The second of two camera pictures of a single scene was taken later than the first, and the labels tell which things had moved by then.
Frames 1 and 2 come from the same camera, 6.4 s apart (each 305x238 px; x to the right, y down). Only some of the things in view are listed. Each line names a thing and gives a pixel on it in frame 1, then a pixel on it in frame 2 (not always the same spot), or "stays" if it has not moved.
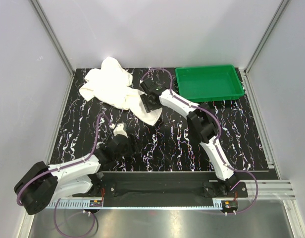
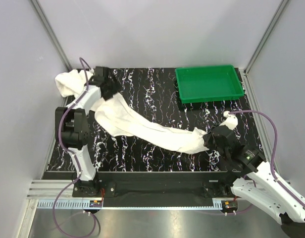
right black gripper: (147, 103) → (214, 139)
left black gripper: (127, 148) → (110, 87)
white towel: (127, 98) → (117, 114)
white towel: (107, 85) → (72, 83)
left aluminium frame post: (55, 41) stays
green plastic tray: (209, 83) stays
